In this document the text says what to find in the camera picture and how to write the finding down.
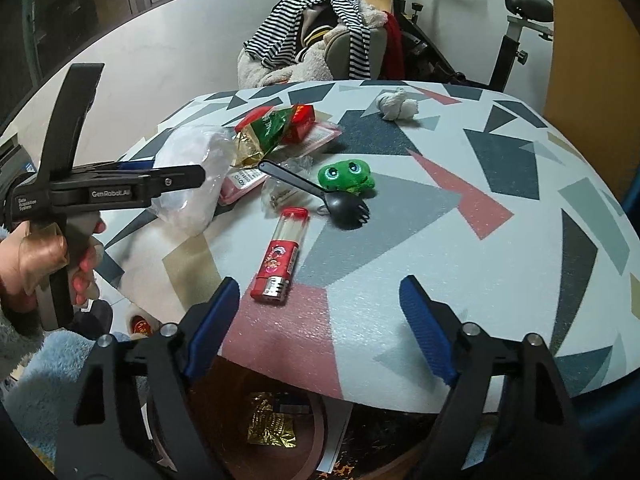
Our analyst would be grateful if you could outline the person's left hand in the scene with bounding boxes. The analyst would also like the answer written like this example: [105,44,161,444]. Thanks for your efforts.
[0,212,107,311]

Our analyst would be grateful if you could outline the black white striped shirt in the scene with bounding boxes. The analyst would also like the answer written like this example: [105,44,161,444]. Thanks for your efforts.
[243,0,373,80]

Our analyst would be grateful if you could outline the pink blister pack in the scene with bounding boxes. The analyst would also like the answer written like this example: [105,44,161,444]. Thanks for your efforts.
[218,122,344,207]

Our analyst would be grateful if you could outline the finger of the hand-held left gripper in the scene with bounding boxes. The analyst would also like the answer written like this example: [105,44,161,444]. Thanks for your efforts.
[147,164,207,207]
[75,159,156,175]

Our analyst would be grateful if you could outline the black plastic spork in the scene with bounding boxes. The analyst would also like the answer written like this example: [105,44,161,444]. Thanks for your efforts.
[257,160,371,231]

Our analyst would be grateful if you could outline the beige chair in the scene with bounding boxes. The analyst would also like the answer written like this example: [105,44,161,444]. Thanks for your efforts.
[325,0,401,81]

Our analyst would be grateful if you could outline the black exercise bike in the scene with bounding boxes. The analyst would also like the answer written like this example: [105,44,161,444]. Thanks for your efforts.
[385,0,556,92]

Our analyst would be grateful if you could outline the gold foil wrapper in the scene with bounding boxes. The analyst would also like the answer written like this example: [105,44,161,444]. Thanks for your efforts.
[246,392,297,447]

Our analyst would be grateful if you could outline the clear plastic bag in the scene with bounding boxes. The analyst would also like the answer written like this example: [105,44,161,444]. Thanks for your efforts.
[150,125,236,238]

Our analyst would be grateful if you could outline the red garment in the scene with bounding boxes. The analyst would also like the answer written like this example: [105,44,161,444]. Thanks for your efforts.
[382,10,406,81]

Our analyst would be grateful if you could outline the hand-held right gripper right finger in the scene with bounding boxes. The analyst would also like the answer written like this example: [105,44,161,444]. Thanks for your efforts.
[398,275,586,480]

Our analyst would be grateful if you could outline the crumpled white tissue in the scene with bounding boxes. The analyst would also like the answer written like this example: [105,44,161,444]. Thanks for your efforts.
[372,87,422,123]

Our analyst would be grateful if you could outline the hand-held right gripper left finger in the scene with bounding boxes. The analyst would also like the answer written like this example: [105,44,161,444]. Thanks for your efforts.
[60,276,242,480]

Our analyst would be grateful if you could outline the green gold snack wrapper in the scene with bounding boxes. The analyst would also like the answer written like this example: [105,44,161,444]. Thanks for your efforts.
[234,105,301,168]

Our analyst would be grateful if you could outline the light blue fluffy rug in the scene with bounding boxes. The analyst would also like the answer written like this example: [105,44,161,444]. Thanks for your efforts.
[0,330,151,461]

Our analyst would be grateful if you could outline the red lighter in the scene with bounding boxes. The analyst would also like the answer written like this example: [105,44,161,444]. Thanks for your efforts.
[250,206,312,305]

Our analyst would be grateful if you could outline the brown round bin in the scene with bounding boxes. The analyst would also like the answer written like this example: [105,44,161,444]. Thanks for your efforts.
[145,360,331,480]

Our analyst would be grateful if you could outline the white paper sheets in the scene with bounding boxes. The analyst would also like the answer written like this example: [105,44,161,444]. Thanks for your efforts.
[315,400,353,473]

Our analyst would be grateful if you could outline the geometric patterned tablecloth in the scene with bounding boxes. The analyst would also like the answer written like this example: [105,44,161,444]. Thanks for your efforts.
[102,79,640,416]

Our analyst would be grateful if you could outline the dark slipper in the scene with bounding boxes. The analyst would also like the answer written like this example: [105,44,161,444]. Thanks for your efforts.
[75,299,115,338]

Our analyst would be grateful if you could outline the small clear bag of hardware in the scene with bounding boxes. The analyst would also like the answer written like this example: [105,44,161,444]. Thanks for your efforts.
[261,156,315,211]

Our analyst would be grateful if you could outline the orange wooden door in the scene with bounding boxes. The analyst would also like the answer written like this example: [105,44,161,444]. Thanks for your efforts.
[542,0,640,181]

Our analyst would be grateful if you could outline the green plush frog keychain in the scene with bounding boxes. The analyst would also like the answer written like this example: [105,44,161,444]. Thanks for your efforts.
[315,158,377,216]

